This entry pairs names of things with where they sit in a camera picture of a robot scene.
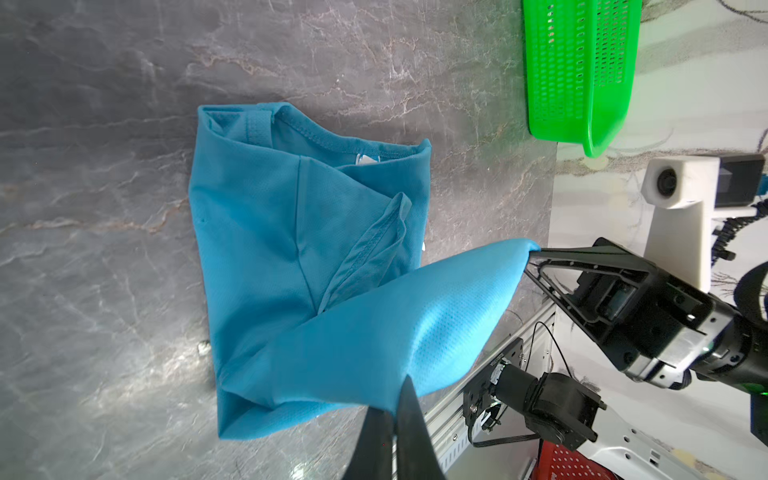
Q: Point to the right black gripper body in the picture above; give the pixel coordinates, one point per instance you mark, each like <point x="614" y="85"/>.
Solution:
<point x="658" y="329"/>

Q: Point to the green plastic basket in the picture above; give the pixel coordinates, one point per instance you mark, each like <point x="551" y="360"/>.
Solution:
<point x="580" y="67"/>

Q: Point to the red perforated crate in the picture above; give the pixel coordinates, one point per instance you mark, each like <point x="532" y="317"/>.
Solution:
<point x="555" y="462"/>

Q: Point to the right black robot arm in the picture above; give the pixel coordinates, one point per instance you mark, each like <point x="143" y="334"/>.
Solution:
<point x="559" y="409"/>

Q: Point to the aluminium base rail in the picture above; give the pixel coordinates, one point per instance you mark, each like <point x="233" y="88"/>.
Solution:
<point x="458" y="418"/>

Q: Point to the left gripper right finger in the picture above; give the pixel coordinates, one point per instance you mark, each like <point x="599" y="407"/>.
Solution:
<point x="415" y="455"/>

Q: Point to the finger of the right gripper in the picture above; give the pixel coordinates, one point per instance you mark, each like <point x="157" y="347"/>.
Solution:
<point x="603" y="257"/>
<point x="591" y="305"/>

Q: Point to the blue t shirt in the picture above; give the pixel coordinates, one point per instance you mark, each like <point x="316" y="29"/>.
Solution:
<point x="311" y="252"/>

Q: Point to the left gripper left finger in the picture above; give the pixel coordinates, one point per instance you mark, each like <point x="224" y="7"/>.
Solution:
<point x="372" y="456"/>

